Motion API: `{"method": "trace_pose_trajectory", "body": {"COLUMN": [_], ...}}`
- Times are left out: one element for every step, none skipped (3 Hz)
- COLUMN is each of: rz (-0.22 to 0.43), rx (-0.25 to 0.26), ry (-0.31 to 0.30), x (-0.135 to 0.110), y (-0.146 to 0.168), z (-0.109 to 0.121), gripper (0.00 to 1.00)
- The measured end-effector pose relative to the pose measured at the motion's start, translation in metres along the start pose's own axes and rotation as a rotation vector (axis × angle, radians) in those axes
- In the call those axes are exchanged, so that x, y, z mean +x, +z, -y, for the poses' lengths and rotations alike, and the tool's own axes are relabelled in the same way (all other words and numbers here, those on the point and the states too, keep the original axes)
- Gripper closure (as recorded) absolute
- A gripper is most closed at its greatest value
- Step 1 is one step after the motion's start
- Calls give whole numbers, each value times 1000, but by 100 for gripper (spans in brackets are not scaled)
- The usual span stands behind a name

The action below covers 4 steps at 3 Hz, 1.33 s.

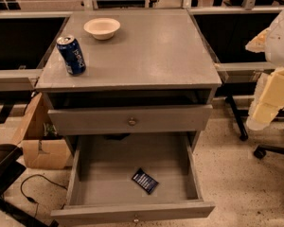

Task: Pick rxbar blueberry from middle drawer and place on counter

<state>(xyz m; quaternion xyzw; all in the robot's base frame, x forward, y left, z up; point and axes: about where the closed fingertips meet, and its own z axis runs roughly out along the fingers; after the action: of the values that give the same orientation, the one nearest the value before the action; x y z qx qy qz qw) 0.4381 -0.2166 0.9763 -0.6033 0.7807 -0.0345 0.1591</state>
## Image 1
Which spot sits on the dark blue rxbar wrapper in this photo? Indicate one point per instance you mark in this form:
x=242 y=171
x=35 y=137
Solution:
x=145 y=181

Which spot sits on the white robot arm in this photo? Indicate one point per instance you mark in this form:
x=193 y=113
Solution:
x=269 y=92

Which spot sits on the closed grey top drawer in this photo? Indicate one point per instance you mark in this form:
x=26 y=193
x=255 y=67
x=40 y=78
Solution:
x=130 y=120

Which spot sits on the grey wooden drawer cabinet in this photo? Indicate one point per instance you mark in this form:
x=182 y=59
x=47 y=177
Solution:
x=156 y=58

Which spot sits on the open grey middle drawer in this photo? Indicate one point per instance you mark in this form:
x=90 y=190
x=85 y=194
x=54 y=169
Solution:
x=101 y=189

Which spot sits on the black office chair base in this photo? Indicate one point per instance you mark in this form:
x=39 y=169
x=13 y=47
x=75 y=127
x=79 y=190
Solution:
x=260 y=151

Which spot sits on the white paper bowl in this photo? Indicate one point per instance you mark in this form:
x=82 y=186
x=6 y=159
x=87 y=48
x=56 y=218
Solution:
x=102 y=28

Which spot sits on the blue pepsi can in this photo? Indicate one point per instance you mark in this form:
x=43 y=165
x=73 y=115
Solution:
x=69 y=48

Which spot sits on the brown cardboard box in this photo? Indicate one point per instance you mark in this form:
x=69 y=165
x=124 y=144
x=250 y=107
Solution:
x=42 y=148

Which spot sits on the black chair at left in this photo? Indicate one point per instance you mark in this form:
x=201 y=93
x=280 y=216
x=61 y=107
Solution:
x=10 y=171

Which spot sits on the black table leg frame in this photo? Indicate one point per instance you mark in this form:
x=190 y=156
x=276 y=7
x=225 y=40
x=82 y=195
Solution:
x=239 y=114

